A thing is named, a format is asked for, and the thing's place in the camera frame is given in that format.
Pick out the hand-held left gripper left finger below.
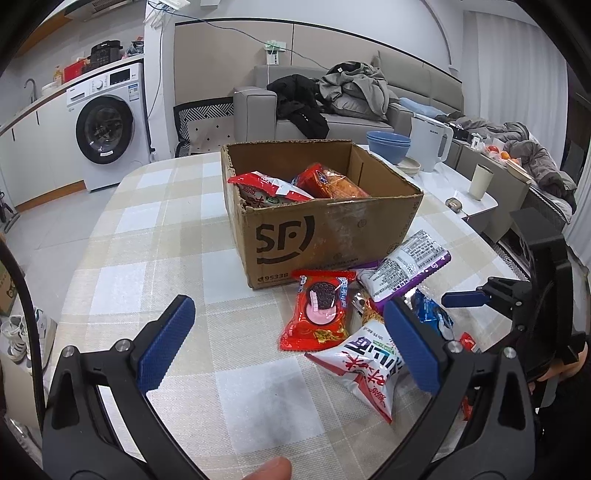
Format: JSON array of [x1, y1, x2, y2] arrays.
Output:
[[42, 295, 208, 480]]

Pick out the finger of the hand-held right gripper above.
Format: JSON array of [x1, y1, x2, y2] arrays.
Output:
[[442, 277, 532, 324]]

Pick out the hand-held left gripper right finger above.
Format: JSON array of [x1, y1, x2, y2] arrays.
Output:
[[369, 298, 536, 480]]

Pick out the blue snack packet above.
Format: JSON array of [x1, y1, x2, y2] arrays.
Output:
[[410, 288, 455, 341]]

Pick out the white red snack bag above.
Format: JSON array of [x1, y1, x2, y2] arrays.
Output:
[[305, 318, 407, 424], [227, 172, 315, 208]]

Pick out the brown snack packet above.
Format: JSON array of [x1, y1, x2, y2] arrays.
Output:
[[352, 290, 385, 326]]

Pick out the purple snack packet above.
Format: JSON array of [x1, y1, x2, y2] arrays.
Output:
[[357, 229, 452, 315]]

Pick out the red cookie packet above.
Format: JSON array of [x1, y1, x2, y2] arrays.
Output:
[[278, 270, 357, 354]]

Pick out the red chip bag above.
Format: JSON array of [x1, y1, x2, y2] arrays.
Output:
[[294, 162, 370, 199]]

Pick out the person's right hand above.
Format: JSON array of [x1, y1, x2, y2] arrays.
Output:
[[530, 355, 585, 384]]

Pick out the person's left hand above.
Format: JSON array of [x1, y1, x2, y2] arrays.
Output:
[[242, 457, 293, 480]]

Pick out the plaid tablecloth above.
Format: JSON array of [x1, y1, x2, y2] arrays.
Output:
[[46, 150, 532, 480]]

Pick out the white side table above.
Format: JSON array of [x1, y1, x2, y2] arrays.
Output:
[[369, 145, 499, 232]]

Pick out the beige cup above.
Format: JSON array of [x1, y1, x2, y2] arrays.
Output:
[[469, 164, 494, 200]]

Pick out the grey blanket heap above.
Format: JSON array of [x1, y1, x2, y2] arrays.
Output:
[[450, 115, 578, 208]]

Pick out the white sneakers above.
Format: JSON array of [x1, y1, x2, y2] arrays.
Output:
[[0, 309, 47, 365]]

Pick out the white electric kettle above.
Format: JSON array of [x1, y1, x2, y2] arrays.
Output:
[[411, 115, 453, 172]]

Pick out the floor cardboard box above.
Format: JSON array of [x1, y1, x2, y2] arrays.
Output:
[[0, 268, 19, 315]]

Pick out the white curtain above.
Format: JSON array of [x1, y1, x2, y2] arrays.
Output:
[[462, 9, 573, 139]]

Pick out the patterned chair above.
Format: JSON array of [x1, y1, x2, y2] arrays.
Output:
[[173, 98, 236, 158]]

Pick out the white washing machine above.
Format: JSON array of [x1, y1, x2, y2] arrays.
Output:
[[66, 62, 153, 192]]

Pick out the white kitchen cabinet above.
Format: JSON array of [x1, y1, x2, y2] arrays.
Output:
[[0, 90, 88, 208]]

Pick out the grey clothes pile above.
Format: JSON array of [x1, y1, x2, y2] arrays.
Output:
[[318, 61, 391, 121]]

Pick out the grey sofa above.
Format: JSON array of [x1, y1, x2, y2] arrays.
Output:
[[233, 48, 465, 144]]

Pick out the black jacket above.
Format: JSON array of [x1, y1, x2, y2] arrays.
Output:
[[267, 74, 331, 139]]

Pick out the red box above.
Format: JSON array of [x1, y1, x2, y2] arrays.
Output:
[[63, 59, 88, 83]]

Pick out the black pressure cooker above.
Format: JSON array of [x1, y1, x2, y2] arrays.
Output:
[[90, 41, 123, 70]]

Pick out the black cable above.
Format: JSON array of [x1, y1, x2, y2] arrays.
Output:
[[0, 240, 49, 402]]

